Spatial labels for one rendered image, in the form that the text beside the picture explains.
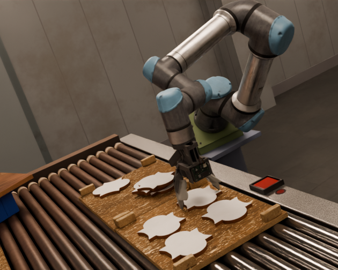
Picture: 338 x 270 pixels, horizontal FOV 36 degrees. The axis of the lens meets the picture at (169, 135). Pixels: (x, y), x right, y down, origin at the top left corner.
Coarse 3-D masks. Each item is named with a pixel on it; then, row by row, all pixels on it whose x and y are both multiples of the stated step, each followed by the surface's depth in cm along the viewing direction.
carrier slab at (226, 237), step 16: (224, 192) 158; (160, 208) 162; (176, 208) 158; (256, 208) 141; (128, 224) 158; (192, 224) 145; (208, 224) 142; (224, 224) 139; (240, 224) 136; (256, 224) 133; (272, 224) 133; (128, 240) 149; (144, 240) 145; (160, 240) 142; (224, 240) 131; (240, 240) 129; (144, 256) 139; (160, 256) 134; (208, 256) 126
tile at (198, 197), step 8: (192, 192) 163; (200, 192) 161; (208, 192) 159; (216, 192) 157; (184, 200) 159; (192, 200) 157; (200, 200) 155; (208, 200) 153; (216, 200) 153; (192, 208) 153; (200, 208) 152
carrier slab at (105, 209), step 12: (144, 168) 202; (156, 168) 198; (168, 168) 193; (132, 180) 194; (120, 192) 186; (168, 192) 172; (84, 204) 189; (96, 204) 183; (108, 204) 179; (120, 204) 176; (132, 204) 172; (144, 204) 169; (156, 204) 166; (108, 216) 169
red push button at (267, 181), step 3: (267, 177) 160; (264, 180) 158; (267, 180) 158; (270, 180) 157; (273, 180) 156; (276, 180) 156; (258, 183) 158; (261, 183) 157; (264, 183) 156; (267, 183) 156; (270, 183) 155; (273, 183) 154; (258, 186) 156; (261, 186) 155; (264, 186) 154; (267, 186) 154
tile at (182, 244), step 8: (184, 232) 139; (192, 232) 138; (200, 232) 136; (168, 240) 138; (176, 240) 137; (184, 240) 136; (192, 240) 134; (200, 240) 133; (208, 240) 133; (168, 248) 134; (176, 248) 133; (184, 248) 132; (192, 248) 130; (200, 248) 129; (176, 256) 129; (184, 256) 128
